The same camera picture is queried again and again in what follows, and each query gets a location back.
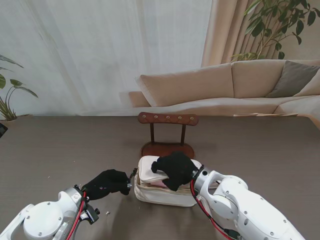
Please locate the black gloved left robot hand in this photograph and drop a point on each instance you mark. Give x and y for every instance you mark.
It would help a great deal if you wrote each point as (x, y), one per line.
(107, 185)

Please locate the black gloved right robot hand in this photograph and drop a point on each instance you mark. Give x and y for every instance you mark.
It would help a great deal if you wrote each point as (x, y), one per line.
(177, 167)

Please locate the pink floral jewelry box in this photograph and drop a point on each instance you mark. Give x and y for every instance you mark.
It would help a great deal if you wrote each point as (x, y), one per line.
(160, 183)

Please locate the cream handbag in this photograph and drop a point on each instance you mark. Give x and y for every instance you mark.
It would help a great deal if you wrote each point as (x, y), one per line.
(160, 197)

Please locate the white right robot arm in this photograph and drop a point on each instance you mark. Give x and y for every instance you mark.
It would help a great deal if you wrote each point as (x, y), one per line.
(240, 205)

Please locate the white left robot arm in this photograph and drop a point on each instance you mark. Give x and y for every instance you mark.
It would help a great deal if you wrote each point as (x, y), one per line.
(45, 217)

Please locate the dark wooden jewelry stand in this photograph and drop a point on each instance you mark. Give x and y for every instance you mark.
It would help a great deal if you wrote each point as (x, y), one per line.
(167, 118)

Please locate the beige sofa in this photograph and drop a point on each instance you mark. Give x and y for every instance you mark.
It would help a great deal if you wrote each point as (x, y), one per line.
(200, 85)

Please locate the black flat screen device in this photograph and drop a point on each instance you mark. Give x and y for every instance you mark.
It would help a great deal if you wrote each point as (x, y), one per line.
(2, 130)

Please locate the white sheer curtain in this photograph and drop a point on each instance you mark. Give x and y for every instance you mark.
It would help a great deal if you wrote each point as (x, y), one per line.
(100, 50)

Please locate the large leaf green plant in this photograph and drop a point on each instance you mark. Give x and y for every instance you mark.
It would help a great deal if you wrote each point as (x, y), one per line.
(17, 83)

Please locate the beige curtain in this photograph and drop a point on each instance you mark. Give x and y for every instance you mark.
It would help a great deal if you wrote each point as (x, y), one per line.
(225, 37)

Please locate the grey cushion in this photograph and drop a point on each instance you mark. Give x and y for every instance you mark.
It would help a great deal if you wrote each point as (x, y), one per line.
(292, 80)

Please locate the dark green leafy plant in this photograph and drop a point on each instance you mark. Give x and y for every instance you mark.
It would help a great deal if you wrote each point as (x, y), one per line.
(257, 27)

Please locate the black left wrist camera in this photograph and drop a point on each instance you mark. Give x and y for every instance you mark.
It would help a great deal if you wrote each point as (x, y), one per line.
(93, 215)

